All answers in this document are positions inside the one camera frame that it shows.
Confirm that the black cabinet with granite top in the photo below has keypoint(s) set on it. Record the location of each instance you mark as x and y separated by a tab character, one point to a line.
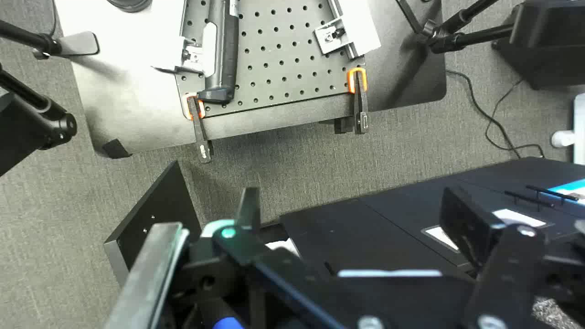
465	250

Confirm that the right orange clamp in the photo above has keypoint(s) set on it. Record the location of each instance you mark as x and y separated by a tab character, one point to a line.
357	88

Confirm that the orange clamp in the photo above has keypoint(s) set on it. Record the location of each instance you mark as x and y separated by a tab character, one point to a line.
357	88
196	108

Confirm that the left orange clamp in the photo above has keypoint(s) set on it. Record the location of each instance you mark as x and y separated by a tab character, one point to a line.
196	108

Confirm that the grey perforated mounting plate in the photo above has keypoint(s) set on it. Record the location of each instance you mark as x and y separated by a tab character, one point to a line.
269	51

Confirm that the white table top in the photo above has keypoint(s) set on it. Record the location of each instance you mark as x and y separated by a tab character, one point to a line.
128	88

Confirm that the black tripod leg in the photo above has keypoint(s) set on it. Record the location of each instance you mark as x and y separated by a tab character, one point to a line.
28	123

